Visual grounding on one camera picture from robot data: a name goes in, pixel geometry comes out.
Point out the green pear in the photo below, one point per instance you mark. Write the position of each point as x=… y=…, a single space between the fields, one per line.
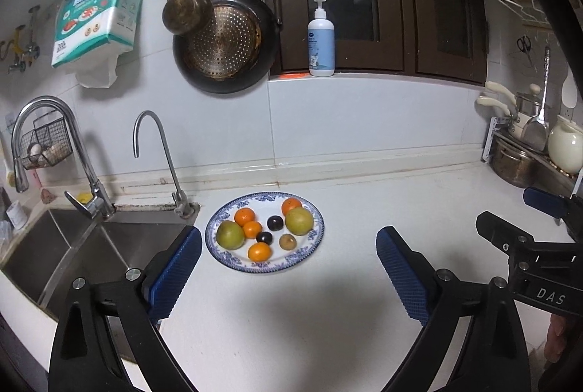
x=229 y=234

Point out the cream ceramic teapot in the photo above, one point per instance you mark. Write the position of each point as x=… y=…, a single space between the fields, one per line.
x=564 y=143

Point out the white spoon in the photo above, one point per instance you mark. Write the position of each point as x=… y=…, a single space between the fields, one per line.
x=569 y=89

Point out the teal tissue pack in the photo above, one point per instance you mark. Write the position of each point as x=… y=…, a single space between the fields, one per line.
x=95 y=27

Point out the stainless steel sink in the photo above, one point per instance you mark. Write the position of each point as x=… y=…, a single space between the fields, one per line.
x=54 y=250

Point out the person's right hand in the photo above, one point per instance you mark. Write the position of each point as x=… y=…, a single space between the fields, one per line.
x=555 y=337

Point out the yellow pear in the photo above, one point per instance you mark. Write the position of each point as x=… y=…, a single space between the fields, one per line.
x=299 y=220

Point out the white pump soap bottle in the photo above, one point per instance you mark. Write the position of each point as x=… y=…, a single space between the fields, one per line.
x=320 y=45

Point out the blue patterned white plate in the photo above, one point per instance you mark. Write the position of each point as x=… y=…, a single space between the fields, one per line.
x=314 y=244

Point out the large steel kitchen faucet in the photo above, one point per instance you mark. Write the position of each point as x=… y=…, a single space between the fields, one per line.
x=86 y=164

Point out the black honeycomb frying pan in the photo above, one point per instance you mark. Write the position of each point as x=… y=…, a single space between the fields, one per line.
x=227 y=45

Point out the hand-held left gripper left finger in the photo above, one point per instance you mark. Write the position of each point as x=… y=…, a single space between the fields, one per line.
x=175 y=269

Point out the thin gooseneck steel faucet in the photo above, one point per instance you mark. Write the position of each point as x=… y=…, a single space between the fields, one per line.
x=168 y=164

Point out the black scissors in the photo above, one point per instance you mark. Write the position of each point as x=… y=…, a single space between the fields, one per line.
x=524 y=45

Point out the dark brown window frame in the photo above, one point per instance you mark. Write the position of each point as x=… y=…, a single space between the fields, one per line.
x=401 y=9

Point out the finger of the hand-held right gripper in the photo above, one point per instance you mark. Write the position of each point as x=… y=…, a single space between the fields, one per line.
x=542 y=198
x=505 y=237

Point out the dark purple plum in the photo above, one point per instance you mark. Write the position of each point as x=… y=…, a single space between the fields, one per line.
x=274 y=222
x=263 y=237

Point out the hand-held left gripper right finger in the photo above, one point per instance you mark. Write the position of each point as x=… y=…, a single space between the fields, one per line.
x=401 y=273

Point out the steel spatula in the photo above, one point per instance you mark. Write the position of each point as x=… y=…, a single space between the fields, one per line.
x=537 y=132

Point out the small orange flat object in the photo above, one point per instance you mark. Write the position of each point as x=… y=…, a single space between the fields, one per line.
x=291 y=75

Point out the white cup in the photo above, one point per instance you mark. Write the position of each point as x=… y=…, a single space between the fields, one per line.
x=17 y=215

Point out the small brown kiwi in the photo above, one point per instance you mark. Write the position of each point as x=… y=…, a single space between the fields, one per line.
x=288 y=242

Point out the small lidded steel pot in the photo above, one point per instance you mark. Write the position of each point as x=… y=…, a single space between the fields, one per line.
x=532 y=102

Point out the yellow sponge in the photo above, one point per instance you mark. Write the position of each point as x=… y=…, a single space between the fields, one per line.
x=84 y=197

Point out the stainless steel pot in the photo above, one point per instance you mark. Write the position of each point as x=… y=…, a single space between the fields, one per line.
x=512 y=162

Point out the small orange mandarin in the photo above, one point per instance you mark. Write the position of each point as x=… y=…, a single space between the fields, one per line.
x=244 y=216
x=291 y=206
x=252 y=229
x=259 y=252

